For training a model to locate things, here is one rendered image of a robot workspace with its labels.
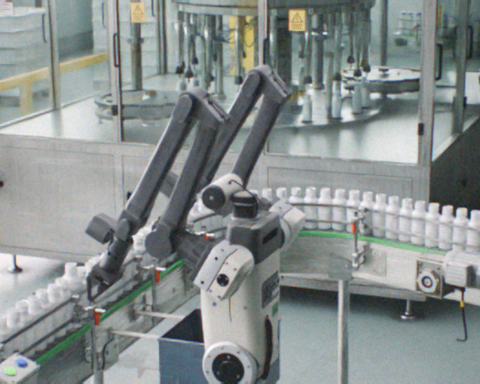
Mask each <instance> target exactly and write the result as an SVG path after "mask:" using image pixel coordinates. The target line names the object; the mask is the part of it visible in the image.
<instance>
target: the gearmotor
mask: <svg viewBox="0 0 480 384"><path fill-rule="evenodd" d="M455 286H460V289H459V292H462V300H461V304H462V313H463V320H464V335H465V338H464V340H461V338H456V341H458V342H465V341H466V340H467V330H466V322H465V315H464V292H465V291H466V289H465V288H466V287H467V288H472V289H476V290H480V253H476V252H471V251H459V250H452V251H449V252H448V253H447V255H443V254H439V253H435V252H431V253H423V254H421V255H420V258H419V259H417V258H416V270H415V293H416V294H420V295H425V296H430V297H433V298H438V299H442V297H444V296H446V295H448V294H450V293H454V287H455Z"/></svg>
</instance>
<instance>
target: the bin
mask: <svg viewBox="0 0 480 384"><path fill-rule="evenodd" d="M139 315H152V316H160V317H168V318H175V319H180V320H179V321H177V322H176V323H175V324H174V325H173V326H172V327H171V328H170V329H168V330H167V331H165V332H164V333H163V334H162V335H160V336H156V335H149V334H141V333H135V332H126V331H120V330H113V327H110V328H109V329H108V340H110V339H112V338H113V334H117V335H125V336H139V337H145V338H152V339H157V341H158V350H159V368H146V367H139V366H138V378H140V377H141V376H142V374H143V373H144V371H145V370H146V369H151V370H158V371H159V383H160V384H210V383H209V382H208V379H207V377H206V375H205V372H203V368H202V360H203V357H204V356H205V354H206V346H205V335H203V324H202V314H201V308H195V309H194V310H192V311H191V312H190V313H189V314H187V315H185V316H182V315H169V314H160V313H153V312H145V311H139V308H137V309H136V310H134V316H135V321H136V320H137V319H138V318H139ZM281 321H282V319H281V318H279V317H278V327H277V339H278V345H279V353H278V357H277V358H276V359H275V360H274V362H273V364H272V365H271V366H270V371H269V375H268V377H267V379H266V382H265V383H264V384H275V383H276V382H277V380H278V379H280V378H281Z"/></svg>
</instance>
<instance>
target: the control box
mask: <svg viewBox="0 0 480 384"><path fill-rule="evenodd" d="M20 358H24V359H25V361H26V362H27V365H26V366H24V367H23V366H18V365H17V363H16V361H17V360H18V359H20ZM6 367H12V368H14V369H15V370H16V372H15V373H14V374H8V373H6V372H5V368H6ZM39 370H40V365H38V364H36V363H34V362H32V361H30V360H28V358H26V357H23V356H22V355H19V354H17V353H15V354H14V355H13V356H12V357H10V358H9V359H8V360H7V361H5V362H3V363H1V364H0V384H35V382H36V379H37V373H38V372H39Z"/></svg>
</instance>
